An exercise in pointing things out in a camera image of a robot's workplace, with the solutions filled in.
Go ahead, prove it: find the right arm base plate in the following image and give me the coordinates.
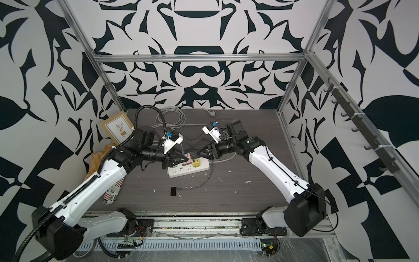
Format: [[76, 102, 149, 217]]
[[240, 218, 288, 236]]

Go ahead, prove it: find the brown teddy bear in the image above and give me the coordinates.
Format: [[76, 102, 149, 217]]
[[85, 143, 115, 180]]

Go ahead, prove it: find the grey USB cable yellow charger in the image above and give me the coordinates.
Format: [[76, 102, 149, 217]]
[[176, 163, 214, 191]]

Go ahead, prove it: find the black wall hook rack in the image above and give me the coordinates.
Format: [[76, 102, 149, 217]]
[[324, 78, 402, 174]]

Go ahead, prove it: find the yellow USB wall charger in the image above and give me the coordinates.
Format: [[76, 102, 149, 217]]
[[192, 158, 201, 168]]

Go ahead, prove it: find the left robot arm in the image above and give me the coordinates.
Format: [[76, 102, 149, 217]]
[[13, 122, 188, 262]]

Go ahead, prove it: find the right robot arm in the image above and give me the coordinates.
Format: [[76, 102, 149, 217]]
[[198, 120, 326, 237]]

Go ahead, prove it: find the small circuit board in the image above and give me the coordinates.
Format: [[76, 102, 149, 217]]
[[261, 238, 280, 257]]

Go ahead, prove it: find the wooden picture frame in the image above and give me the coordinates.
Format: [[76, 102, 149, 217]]
[[100, 111, 134, 145]]

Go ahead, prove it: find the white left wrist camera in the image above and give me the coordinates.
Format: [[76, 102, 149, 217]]
[[163, 130, 184, 154]]

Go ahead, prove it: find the striped snack packet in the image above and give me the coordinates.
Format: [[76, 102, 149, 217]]
[[103, 178, 125, 205]]

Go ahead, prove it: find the white power strip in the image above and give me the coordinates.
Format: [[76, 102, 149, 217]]
[[167, 158, 210, 178]]

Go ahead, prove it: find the white power strip cord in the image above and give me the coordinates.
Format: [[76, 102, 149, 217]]
[[152, 106, 238, 163]]

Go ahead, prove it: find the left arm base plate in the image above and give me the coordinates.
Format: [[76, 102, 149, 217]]
[[106, 218, 155, 238]]

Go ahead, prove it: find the black mp3 player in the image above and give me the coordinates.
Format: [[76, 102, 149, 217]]
[[170, 187, 177, 197]]

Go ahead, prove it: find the pink USB wall charger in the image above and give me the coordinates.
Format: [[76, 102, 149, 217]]
[[182, 153, 193, 165]]

